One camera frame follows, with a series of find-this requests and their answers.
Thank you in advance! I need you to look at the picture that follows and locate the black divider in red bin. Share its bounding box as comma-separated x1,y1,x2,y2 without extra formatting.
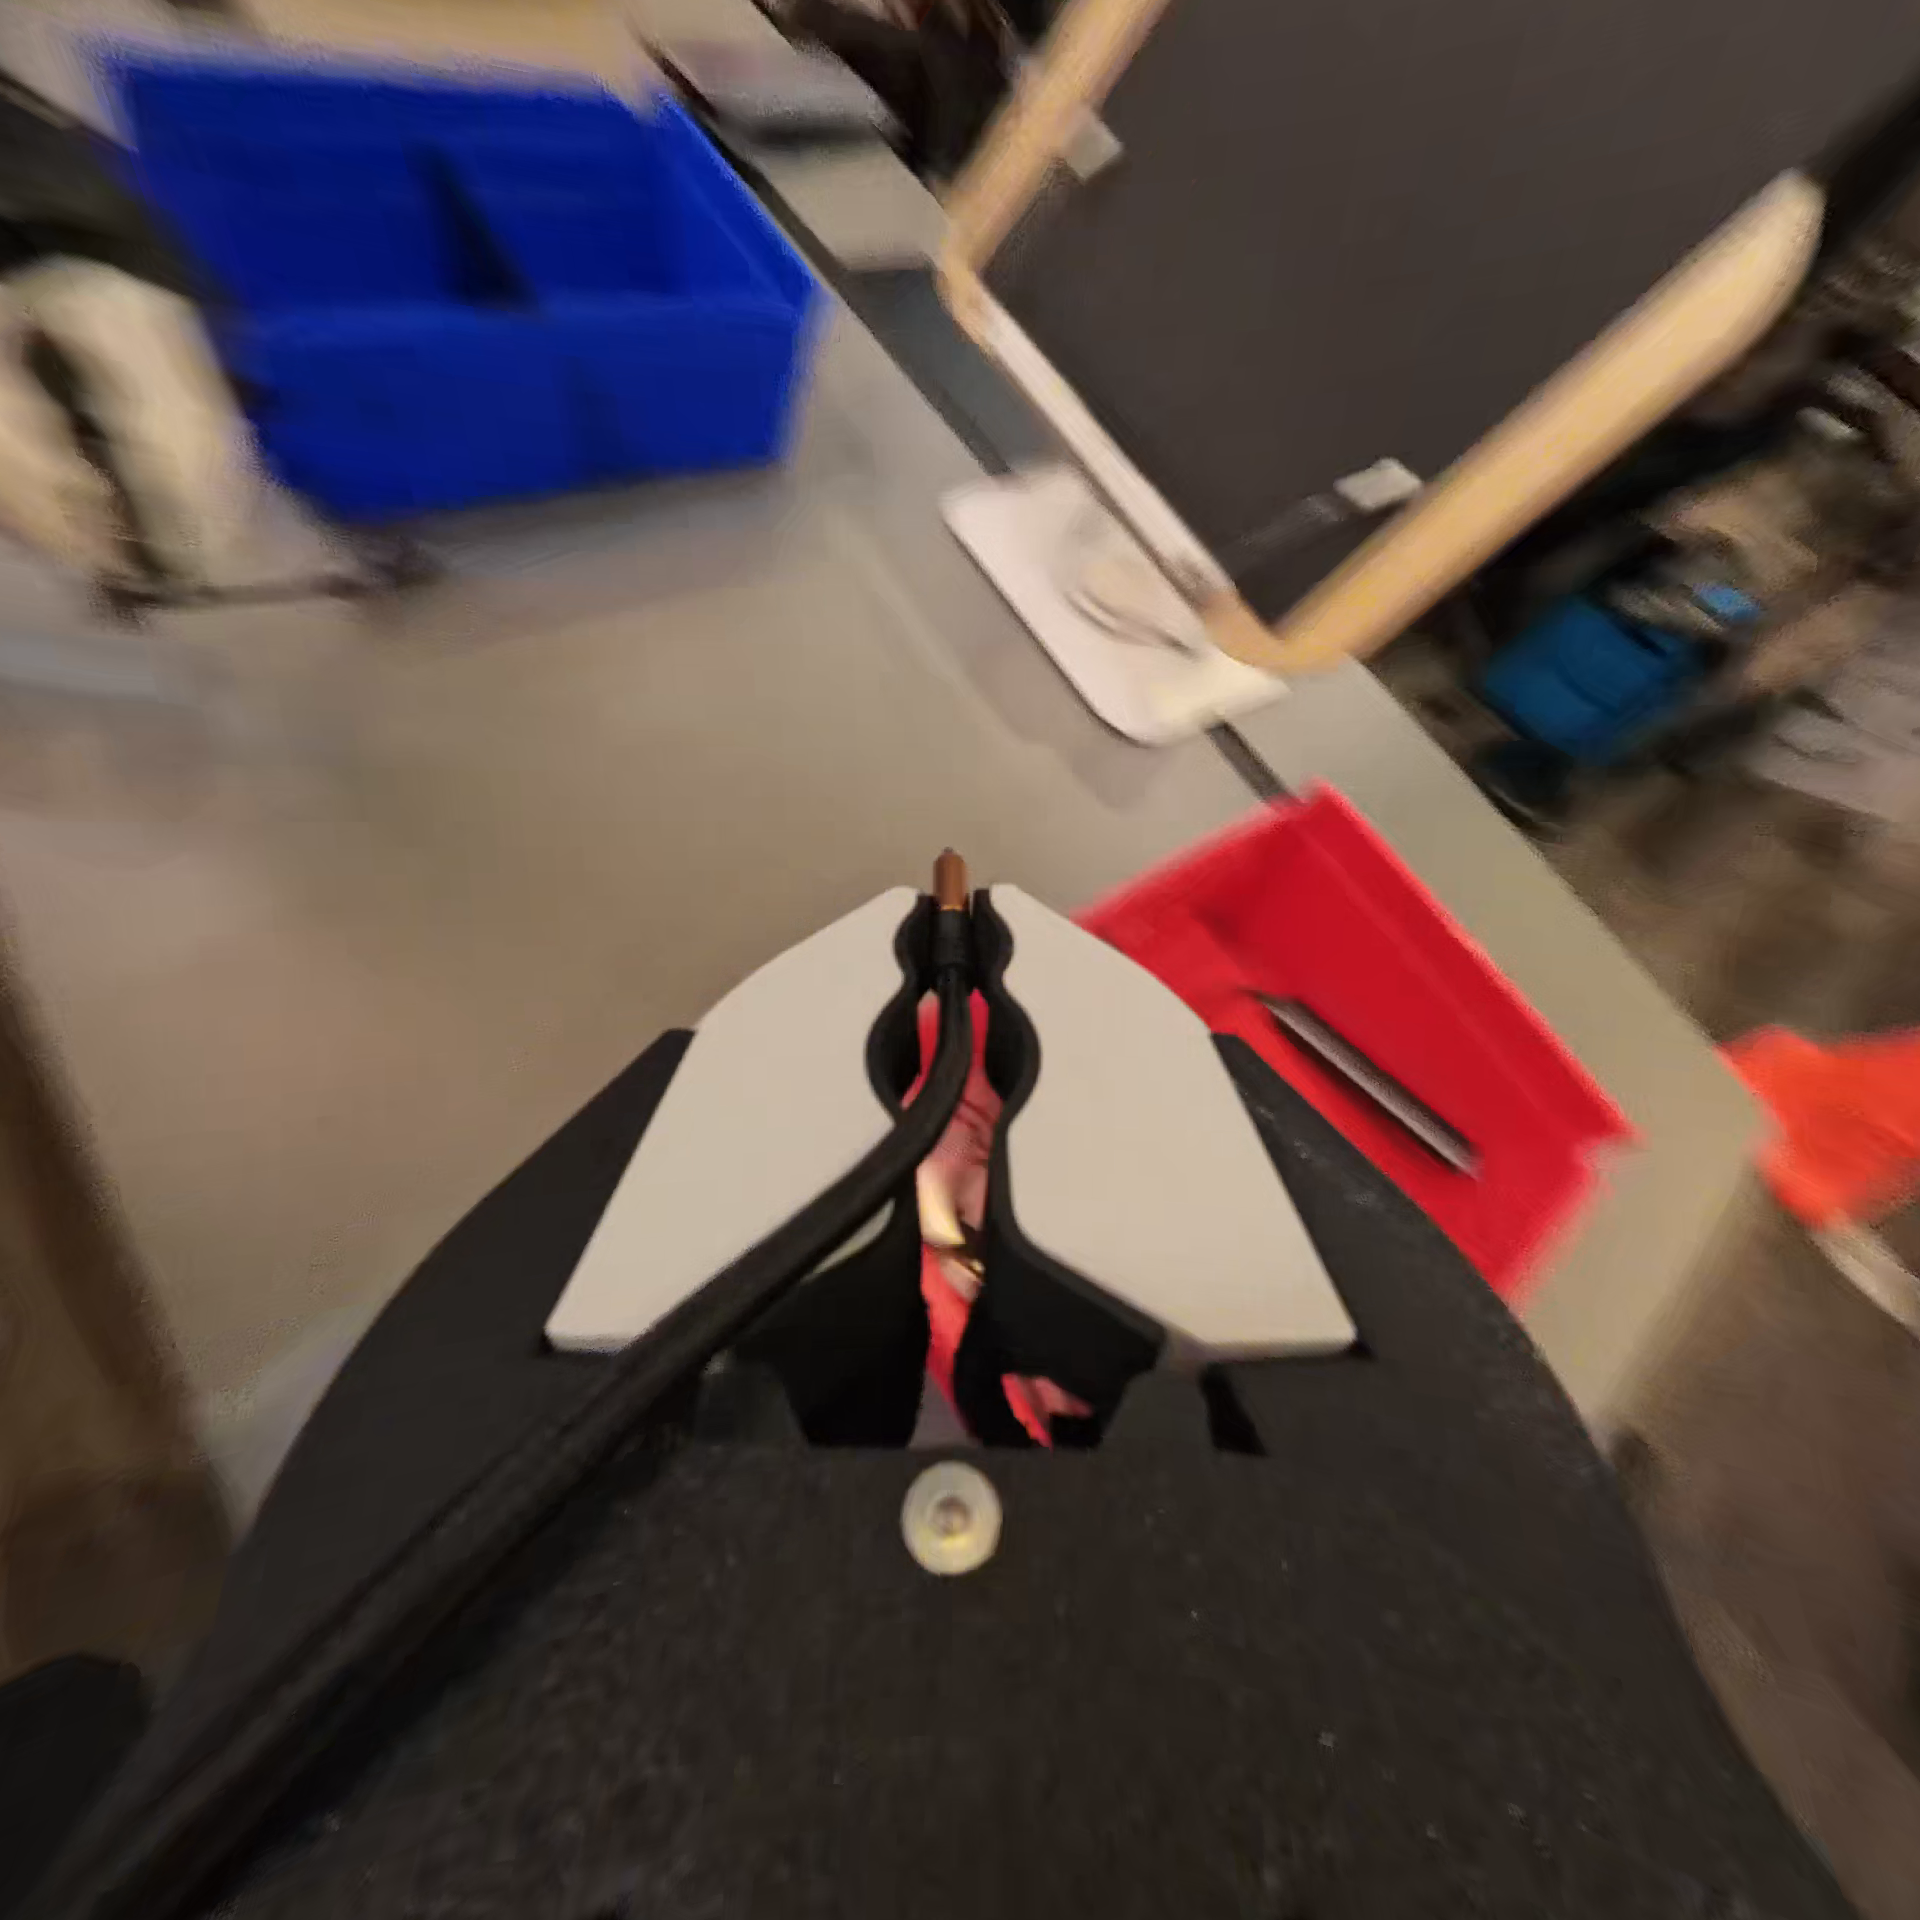
1252,995,1485,1176

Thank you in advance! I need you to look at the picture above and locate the grey desk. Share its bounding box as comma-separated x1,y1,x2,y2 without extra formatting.
2,32,1772,1683

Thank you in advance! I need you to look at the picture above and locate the blue floor bag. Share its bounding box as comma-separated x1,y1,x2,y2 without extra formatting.
1477,580,1763,779

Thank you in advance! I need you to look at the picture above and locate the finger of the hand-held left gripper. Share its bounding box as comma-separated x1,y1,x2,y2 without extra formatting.
2,257,260,587

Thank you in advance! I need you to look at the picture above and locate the orange traffic cone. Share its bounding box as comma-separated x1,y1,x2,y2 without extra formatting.
1721,1024,1920,1233

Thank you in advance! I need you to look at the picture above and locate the black cable gold plug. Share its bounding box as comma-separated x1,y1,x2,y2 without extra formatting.
31,847,998,1920

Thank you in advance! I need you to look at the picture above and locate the red plastic bin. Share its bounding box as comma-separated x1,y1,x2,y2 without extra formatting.
917,785,1640,1458

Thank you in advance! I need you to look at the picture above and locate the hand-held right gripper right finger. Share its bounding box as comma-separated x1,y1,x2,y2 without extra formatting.
976,880,1357,1406

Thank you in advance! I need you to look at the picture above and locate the blue plastic bin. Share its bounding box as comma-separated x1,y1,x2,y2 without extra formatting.
94,47,824,528

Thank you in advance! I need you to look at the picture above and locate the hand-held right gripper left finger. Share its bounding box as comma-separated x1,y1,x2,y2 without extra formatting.
550,893,939,1406

